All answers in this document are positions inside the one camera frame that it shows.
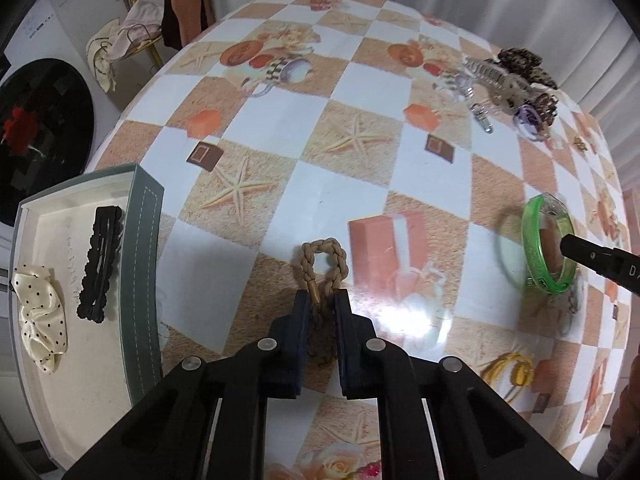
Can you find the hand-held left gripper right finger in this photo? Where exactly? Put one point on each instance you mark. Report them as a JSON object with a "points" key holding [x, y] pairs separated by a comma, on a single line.
{"points": [[350, 355]]}

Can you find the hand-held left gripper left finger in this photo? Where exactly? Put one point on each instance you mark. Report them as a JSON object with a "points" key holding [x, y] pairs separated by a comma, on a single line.
{"points": [[287, 350]]}

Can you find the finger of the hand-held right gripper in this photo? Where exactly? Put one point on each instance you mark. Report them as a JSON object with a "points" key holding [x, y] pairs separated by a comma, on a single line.
{"points": [[585, 252]]}

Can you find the green plastic bangle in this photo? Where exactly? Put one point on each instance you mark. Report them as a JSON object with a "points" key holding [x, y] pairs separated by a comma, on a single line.
{"points": [[532, 255]]}

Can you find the black scalloped snap clip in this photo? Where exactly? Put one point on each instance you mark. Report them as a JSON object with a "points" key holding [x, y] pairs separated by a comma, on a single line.
{"points": [[100, 260]]}

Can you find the grey shallow tray box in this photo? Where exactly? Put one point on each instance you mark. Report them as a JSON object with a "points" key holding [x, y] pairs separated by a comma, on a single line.
{"points": [[75, 360]]}

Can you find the cream polka dot scrunchie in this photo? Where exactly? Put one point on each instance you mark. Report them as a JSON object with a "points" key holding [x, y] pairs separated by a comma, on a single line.
{"points": [[40, 310]]}

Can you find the brown tortoiseshell hair clip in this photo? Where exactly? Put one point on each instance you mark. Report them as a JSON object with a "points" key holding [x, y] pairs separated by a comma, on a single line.
{"points": [[545, 105]]}

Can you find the clear large claw clip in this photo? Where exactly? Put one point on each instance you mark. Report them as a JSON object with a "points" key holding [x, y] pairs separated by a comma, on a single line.
{"points": [[500, 82]]}

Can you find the leopard print hair claw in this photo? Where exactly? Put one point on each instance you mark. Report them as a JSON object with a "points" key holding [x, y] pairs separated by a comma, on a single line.
{"points": [[525, 62]]}

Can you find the white washing machine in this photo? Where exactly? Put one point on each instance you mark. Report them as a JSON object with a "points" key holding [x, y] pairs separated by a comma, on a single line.
{"points": [[45, 135]]}

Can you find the cream cloth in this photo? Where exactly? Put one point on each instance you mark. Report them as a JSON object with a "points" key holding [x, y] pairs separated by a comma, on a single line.
{"points": [[102, 55]]}

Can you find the pink cloth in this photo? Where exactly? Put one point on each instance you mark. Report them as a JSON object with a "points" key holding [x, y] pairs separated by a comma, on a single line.
{"points": [[142, 17]]}

